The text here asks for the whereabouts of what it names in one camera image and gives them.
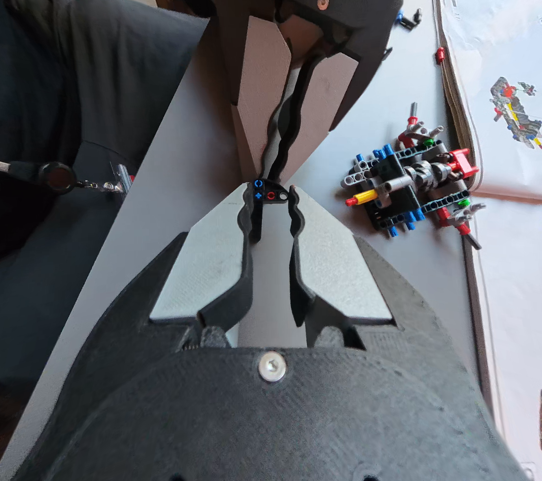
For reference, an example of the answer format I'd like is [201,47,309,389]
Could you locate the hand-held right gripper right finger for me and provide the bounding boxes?
[288,185,393,328]

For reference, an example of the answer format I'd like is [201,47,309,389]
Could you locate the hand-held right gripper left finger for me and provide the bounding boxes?
[149,183,255,333]

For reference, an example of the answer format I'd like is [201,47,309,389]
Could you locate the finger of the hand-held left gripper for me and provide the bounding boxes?
[231,15,294,185]
[270,53,361,184]

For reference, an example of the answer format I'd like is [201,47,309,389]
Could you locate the black triangular lego piece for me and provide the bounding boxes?
[252,178,290,205]

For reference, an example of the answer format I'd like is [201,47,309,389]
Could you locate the lego chassis assembly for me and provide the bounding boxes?
[341,102,488,251]

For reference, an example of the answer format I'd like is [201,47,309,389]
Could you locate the lego instruction booklet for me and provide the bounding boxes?
[431,0,542,481]

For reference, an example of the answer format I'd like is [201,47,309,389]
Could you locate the clear badge holder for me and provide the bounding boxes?
[76,164,136,197]

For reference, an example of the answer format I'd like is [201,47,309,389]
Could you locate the person's grey trousers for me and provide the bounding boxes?
[0,0,211,388]

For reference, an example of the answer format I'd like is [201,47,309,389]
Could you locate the black badge reel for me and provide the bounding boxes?
[38,162,78,195]

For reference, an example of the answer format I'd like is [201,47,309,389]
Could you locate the black lanyard strap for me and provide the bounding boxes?
[0,160,42,183]

